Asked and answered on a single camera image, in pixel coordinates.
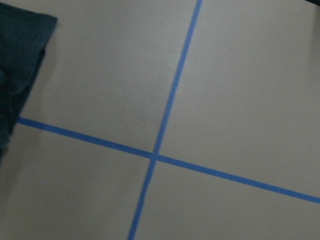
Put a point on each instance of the black printed t-shirt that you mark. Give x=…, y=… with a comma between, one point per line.
x=23, y=38

